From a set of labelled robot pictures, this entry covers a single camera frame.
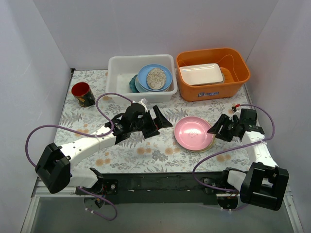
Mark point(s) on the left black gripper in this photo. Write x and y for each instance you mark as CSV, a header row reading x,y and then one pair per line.
x,y
152,124

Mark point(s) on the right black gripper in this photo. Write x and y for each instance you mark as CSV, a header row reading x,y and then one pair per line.
x,y
227,128

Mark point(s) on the cream round plate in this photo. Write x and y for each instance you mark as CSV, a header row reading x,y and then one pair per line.
x,y
206,148

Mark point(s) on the pink round plate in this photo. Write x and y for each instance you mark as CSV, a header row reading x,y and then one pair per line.
x,y
192,133

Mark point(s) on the white deep plate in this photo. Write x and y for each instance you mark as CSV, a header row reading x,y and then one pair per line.
x,y
138,81

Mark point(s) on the speckled oval dish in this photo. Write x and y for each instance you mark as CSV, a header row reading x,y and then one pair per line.
x,y
156,78

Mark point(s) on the teal scalloped plate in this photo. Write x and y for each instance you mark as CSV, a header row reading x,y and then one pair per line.
x,y
132,85

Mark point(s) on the blue round plate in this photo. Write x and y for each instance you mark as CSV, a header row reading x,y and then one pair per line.
x,y
144,71

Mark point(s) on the pale peach bottom plate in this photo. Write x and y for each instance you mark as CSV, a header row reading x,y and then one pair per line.
x,y
142,90

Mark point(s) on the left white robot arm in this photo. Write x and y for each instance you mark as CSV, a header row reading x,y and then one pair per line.
x,y
57,164

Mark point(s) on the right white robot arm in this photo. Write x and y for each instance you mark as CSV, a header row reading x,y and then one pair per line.
x,y
264,184

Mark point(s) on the white plastic bin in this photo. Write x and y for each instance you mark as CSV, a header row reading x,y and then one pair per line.
x,y
121,69

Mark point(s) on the floral patterned table mat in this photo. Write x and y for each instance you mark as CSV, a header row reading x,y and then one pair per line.
x,y
157,154

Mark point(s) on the white rectangular tray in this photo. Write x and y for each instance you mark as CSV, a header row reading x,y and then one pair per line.
x,y
203,74

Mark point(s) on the orange plastic tub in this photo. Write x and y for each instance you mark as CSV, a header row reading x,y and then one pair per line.
x,y
231,63

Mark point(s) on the red and black mug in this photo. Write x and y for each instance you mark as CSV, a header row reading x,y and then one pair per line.
x,y
83,94

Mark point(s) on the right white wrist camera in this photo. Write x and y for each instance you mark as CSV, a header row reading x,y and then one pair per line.
x,y
236,111

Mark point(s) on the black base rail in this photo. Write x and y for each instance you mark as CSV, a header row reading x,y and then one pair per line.
x,y
122,188

